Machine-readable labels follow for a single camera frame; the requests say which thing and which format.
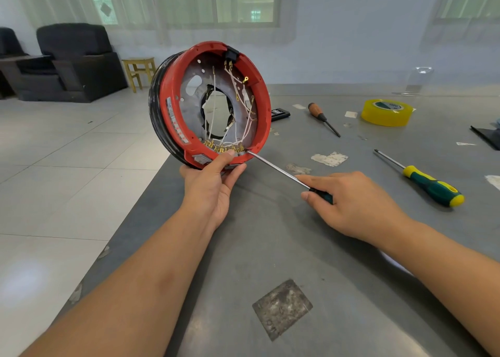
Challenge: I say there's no person's right hand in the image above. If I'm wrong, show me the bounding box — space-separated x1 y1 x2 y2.
297 170 411 248

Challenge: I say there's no person's left hand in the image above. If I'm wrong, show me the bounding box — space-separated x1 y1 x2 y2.
178 151 247 232

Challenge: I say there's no teal handle screwdriver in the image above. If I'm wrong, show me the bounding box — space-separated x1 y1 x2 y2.
247 150 334 205

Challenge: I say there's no green yellow handle screwdriver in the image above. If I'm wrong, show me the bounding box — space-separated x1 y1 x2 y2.
372 149 466 208

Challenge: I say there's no red round appliance base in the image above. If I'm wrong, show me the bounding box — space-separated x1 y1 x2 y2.
148 41 273 170

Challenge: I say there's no person's left forearm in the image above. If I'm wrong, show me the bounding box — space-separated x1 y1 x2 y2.
23 208 228 357

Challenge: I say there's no person's right forearm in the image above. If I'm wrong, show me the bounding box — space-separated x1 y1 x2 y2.
383 228 500 357

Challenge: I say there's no crumpled white tape piece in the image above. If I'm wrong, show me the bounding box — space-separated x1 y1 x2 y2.
311 151 349 168

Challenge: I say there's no yellow tape roll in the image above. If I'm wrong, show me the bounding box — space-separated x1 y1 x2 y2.
360 98 417 129

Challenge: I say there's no black flat plate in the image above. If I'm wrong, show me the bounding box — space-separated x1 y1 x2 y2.
469 125 500 151

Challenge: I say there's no small wooden stool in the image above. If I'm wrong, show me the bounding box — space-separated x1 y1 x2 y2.
122 57 157 93

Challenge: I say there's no black armchair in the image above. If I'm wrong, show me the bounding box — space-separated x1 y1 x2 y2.
31 23 128 104

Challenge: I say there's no dark coffee table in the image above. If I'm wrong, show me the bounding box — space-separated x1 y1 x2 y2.
0 53 57 97

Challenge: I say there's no black sofa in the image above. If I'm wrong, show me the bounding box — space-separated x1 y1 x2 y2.
0 28 24 100

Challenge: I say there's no orange handle screwdriver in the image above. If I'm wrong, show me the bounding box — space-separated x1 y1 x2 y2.
307 102 342 139

